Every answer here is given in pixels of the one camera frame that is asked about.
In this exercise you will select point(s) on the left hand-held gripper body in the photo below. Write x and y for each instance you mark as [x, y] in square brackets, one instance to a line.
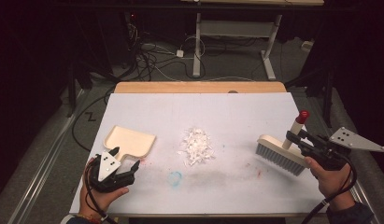
[109, 166]

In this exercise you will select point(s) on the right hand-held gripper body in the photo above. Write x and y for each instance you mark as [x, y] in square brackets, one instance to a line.
[325, 152]

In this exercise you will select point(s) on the cream dustpan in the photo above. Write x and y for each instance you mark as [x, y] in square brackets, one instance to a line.
[132, 141]

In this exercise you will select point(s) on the person's right hand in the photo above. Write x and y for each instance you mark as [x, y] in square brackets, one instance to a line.
[333, 183]

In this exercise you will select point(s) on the person's left hand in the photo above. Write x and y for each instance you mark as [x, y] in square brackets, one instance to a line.
[97, 200]

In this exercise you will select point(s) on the black metal stand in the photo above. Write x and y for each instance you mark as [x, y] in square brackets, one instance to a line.
[328, 93]
[71, 93]

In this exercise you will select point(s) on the pile of white paper scraps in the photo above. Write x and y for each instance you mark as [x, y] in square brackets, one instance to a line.
[196, 146]

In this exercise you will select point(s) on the small white box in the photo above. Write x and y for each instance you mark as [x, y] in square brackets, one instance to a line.
[307, 45]

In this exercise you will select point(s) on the white table sheet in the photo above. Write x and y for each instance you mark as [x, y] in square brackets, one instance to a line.
[205, 112]

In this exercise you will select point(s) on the white power adapter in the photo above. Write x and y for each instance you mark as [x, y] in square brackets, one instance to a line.
[179, 53]

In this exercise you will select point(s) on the metal floor rail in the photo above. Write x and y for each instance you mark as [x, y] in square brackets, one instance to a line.
[46, 161]

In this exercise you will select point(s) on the white metal desk frame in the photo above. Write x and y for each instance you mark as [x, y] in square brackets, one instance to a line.
[197, 46]

